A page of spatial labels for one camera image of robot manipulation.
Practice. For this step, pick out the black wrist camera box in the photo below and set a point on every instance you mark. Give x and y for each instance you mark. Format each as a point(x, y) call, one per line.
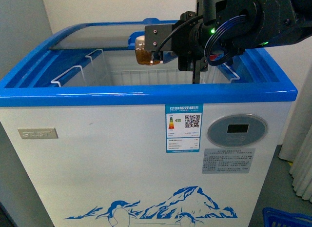
point(155, 34)

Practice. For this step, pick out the grey instruction sticker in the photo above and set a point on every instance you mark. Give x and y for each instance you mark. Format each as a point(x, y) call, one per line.
point(227, 160)

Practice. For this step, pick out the amber tea drink bottle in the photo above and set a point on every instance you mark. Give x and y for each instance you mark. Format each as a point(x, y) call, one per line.
point(144, 57)

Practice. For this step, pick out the white pleated curtain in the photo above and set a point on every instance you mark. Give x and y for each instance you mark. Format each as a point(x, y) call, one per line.
point(298, 138)

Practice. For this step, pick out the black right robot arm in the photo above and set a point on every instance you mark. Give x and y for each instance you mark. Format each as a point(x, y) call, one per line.
point(225, 29)

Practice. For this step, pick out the glass sliding freezer lid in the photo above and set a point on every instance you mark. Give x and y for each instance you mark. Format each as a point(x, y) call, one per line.
point(94, 35)

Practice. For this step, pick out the silver brand nameplate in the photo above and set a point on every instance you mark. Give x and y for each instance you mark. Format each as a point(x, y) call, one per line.
point(38, 133)

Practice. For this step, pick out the blue plastic basket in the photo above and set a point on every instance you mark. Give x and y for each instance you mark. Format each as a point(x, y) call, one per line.
point(276, 218)

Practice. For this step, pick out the white wire freezer basket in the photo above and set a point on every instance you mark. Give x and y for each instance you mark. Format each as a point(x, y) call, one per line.
point(119, 68)

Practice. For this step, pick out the white blue chest freezer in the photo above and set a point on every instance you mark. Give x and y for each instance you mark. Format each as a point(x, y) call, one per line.
point(109, 166)

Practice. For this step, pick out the grey oval control panel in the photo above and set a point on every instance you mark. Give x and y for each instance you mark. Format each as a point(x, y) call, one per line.
point(237, 130)

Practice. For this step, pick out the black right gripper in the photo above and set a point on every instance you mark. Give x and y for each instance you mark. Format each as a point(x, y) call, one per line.
point(188, 42)

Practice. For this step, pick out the blue energy label sticker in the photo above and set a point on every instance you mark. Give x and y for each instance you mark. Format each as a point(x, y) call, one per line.
point(183, 127)

